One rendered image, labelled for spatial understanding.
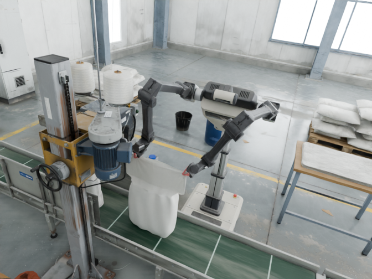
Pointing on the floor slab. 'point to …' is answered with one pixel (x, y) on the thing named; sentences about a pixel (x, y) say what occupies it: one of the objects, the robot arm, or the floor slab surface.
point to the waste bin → (211, 134)
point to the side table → (323, 195)
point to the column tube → (60, 114)
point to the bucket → (183, 120)
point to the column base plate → (58, 270)
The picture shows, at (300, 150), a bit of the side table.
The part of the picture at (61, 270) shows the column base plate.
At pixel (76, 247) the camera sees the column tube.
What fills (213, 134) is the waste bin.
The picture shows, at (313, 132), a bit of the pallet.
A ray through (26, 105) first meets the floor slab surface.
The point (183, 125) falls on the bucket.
